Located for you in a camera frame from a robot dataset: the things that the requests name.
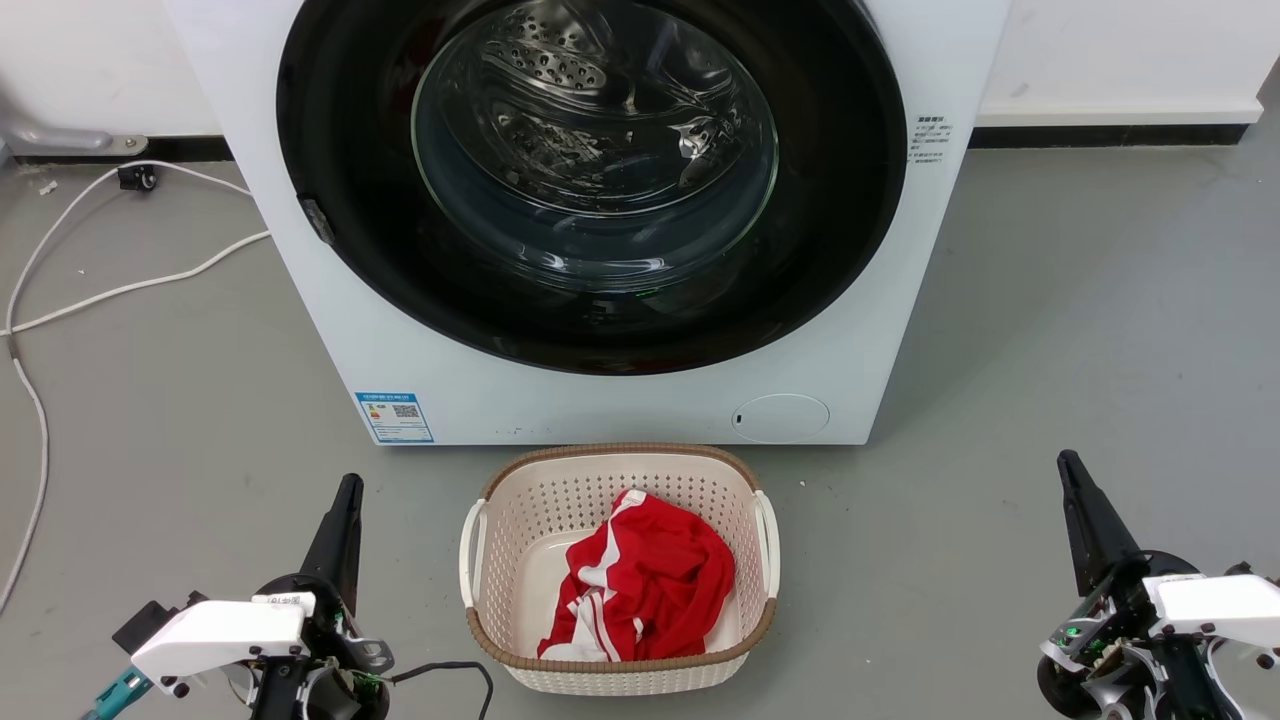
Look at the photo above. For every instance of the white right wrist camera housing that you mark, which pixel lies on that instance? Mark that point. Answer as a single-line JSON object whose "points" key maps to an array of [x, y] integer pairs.
{"points": [[1220, 603]]}

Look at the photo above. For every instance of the red white striped garment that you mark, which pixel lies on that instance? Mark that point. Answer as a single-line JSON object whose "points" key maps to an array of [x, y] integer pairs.
{"points": [[650, 590]]}

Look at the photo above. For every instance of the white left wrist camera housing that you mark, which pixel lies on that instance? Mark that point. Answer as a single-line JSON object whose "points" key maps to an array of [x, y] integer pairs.
{"points": [[215, 632]]}

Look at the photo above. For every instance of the printed text sticker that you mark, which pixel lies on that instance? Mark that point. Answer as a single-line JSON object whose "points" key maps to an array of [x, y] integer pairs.
{"points": [[930, 138]]}

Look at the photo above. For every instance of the black wall baseboard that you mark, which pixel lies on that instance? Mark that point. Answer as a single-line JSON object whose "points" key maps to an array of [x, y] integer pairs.
{"points": [[1100, 136], [190, 149]]}

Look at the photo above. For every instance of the round white filter cover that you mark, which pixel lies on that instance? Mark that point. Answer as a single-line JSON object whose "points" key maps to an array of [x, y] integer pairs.
{"points": [[780, 418]]}

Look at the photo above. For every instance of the grey floor pipe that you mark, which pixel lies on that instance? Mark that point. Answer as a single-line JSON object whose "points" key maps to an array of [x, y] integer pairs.
{"points": [[60, 135]]}

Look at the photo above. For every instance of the round black glass washer door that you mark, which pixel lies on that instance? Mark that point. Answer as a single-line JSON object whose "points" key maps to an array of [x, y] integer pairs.
{"points": [[820, 250]]}

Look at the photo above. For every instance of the teal connector piece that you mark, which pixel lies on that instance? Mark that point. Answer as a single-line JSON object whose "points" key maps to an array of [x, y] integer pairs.
{"points": [[115, 695]]}

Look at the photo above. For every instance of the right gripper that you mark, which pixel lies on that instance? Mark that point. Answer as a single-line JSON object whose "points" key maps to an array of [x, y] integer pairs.
{"points": [[1110, 650]]}

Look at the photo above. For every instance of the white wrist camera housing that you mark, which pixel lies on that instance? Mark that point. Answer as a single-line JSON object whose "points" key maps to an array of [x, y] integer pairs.
{"points": [[215, 632], [1220, 603]]}

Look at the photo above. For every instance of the blue energy label sticker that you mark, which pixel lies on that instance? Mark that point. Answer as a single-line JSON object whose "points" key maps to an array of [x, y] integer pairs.
{"points": [[395, 417]]}

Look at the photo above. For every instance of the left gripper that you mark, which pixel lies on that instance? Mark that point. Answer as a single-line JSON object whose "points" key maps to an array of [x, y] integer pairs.
{"points": [[335, 640]]}

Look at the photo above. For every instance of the white front-load washing machine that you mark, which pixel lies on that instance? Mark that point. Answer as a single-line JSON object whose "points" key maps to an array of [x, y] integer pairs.
{"points": [[600, 405]]}

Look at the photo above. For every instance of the small black floor plug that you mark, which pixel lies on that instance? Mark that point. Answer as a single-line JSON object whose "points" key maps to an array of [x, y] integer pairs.
{"points": [[138, 178]]}

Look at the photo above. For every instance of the beige perforated laundry basket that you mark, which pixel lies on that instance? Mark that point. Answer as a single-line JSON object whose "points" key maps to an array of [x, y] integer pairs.
{"points": [[520, 520]]}

